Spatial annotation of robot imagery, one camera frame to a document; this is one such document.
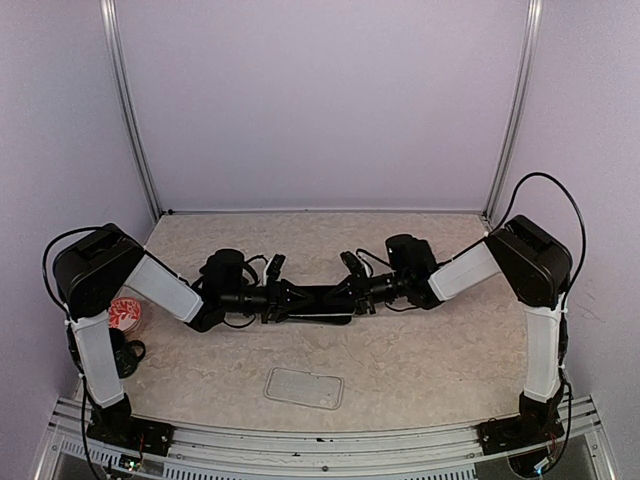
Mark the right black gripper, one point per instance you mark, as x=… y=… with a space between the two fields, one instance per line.
x=361 y=298

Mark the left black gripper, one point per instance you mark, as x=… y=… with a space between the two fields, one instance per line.
x=280 y=301

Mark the black phone case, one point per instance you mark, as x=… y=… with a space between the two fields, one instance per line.
x=326 y=314

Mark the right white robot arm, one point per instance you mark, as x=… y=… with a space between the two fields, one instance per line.
x=541 y=273

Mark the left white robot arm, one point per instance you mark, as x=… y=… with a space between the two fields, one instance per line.
x=84 y=270

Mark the clear plain phone case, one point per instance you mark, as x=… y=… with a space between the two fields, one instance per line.
x=304 y=388

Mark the red white patterned bowl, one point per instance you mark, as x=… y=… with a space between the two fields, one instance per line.
x=125 y=314

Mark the dark green mug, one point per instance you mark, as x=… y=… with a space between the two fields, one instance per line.
x=127 y=353

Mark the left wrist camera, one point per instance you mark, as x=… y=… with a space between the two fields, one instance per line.
x=272 y=269

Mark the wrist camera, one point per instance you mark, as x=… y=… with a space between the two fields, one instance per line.
x=272 y=269
x=358 y=267

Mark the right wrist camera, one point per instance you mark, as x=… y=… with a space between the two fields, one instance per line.
x=358 y=267

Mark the front aluminium rail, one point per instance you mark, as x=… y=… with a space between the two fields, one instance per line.
x=447 y=452

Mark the left aluminium frame post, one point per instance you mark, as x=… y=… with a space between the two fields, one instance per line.
x=108 y=10

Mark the aluminium frame post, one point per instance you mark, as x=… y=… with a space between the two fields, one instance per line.
x=516 y=112
x=108 y=10

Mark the right aluminium frame post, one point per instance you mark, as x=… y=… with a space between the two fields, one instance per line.
x=516 y=112

